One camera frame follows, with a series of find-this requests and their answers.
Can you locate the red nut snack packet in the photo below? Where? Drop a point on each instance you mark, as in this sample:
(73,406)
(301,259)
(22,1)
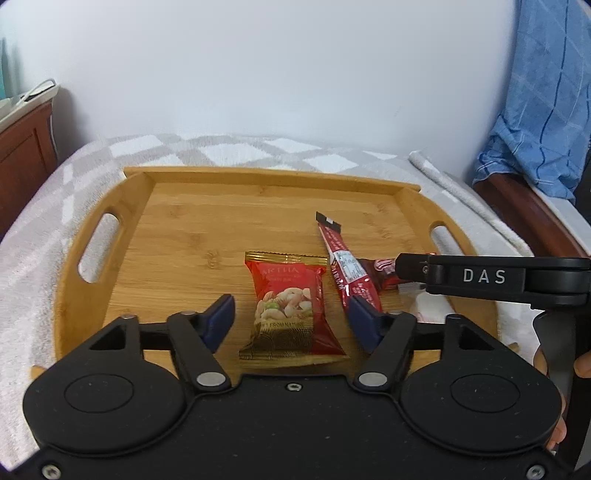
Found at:
(289,325)

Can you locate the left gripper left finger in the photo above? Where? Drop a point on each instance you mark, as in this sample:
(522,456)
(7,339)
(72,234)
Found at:
(195,337)

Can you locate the long red snack bar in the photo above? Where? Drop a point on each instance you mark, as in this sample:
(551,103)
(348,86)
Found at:
(351,279)

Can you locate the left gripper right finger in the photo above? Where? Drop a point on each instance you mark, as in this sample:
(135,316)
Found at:
(387,338)

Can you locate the wooden chair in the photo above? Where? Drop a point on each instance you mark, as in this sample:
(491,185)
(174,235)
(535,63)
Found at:
(516,203)

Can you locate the bamboo serving tray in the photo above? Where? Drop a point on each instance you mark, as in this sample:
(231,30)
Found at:
(170,239)

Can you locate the grey checkered blanket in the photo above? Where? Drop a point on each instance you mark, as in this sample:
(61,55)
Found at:
(35,246)

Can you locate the blue plaid cloth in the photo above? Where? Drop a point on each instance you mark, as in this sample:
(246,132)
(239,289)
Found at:
(543,130)

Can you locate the dark red chocolate bar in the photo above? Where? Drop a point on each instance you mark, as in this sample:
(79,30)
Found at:
(382,273)

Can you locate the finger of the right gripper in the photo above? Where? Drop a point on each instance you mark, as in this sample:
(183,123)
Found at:
(411,267)

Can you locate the wooden dresser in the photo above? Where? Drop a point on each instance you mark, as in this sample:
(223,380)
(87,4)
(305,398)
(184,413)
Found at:
(28,158)

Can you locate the white marshmallow packet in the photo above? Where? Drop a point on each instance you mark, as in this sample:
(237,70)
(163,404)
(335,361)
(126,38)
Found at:
(427,308)

